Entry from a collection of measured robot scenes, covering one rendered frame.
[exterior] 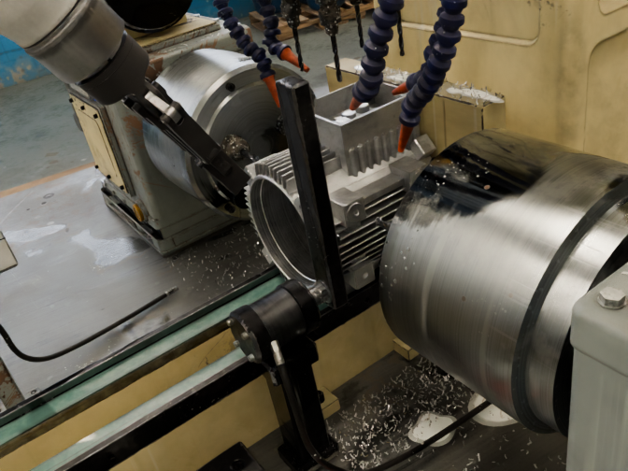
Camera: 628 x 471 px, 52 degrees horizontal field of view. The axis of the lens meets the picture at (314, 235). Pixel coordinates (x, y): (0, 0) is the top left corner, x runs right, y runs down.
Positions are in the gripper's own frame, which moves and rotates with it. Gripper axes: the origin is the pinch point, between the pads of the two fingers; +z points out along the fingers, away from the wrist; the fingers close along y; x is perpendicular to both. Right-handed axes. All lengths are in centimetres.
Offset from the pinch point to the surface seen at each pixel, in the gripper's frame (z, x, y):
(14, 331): 11, 41, 38
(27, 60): 119, -20, 548
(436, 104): 9.0, -21.7, -13.8
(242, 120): 6.5, -9.1, 14.7
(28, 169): 104, 41, 336
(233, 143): 6.1, -5.2, 12.1
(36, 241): 17, 31, 67
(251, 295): 15.3, 10.4, -1.3
